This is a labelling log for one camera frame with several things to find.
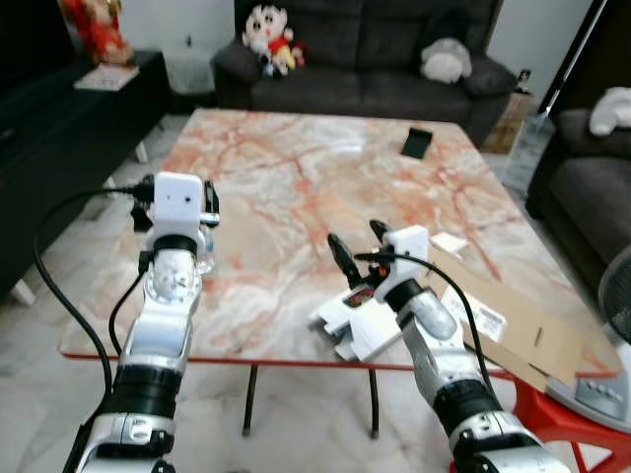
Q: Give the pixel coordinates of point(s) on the cartoon boy plush doll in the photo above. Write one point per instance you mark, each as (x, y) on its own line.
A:
(268, 34)

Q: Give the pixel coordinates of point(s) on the black low cabinet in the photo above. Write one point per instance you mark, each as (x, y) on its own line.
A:
(59, 148)

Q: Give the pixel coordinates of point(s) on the pale printed booklet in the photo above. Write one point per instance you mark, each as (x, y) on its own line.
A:
(106, 77)

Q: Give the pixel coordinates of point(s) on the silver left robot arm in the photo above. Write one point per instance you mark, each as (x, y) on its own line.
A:
(163, 325)

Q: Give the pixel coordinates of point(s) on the flat brown cardboard sheet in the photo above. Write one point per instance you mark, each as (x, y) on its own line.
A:
(537, 335)

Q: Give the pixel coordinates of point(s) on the dark grey armchair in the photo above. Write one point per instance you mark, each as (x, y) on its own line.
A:
(582, 197)

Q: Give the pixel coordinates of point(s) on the red ornament figure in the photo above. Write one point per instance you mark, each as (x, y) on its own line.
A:
(99, 30)

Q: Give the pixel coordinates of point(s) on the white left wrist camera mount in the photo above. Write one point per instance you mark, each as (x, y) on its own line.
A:
(179, 202)

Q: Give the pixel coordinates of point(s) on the red plastic stool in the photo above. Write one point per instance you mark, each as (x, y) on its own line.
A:
(552, 434)

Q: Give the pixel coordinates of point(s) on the black metal table leg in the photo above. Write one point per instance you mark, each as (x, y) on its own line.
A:
(374, 402)
(250, 399)

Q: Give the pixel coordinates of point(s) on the white mesh storage basket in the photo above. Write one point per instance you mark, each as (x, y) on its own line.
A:
(189, 71)

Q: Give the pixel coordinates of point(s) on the white leaning pole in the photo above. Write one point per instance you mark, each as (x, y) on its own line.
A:
(577, 54)

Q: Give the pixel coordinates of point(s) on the small white paper card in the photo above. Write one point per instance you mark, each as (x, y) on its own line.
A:
(450, 242)

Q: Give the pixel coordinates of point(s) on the brown woven mat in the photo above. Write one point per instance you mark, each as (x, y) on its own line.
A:
(507, 123)

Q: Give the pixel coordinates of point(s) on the clear plastic water bottle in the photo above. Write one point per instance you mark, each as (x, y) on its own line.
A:
(205, 254)

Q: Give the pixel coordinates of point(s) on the white flattened paper carton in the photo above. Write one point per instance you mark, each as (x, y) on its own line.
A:
(357, 330)

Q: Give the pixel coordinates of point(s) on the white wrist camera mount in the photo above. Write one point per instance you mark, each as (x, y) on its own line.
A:
(179, 202)
(409, 251)

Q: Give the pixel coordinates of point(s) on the dark grey fabric sofa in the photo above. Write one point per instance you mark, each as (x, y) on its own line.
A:
(365, 69)

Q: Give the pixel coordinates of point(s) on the white plush toy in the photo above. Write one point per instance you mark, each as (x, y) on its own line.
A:
(611, 110)

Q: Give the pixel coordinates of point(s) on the grey electric fan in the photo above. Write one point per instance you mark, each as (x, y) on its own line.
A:
(596, 394)

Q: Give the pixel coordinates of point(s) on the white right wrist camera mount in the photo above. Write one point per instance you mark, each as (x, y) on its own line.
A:
(409, 251)

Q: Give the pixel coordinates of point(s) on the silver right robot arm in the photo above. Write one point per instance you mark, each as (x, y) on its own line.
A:
(446, 367)

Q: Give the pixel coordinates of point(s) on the grey round plush toy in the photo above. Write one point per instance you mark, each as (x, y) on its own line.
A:
(446, 61)

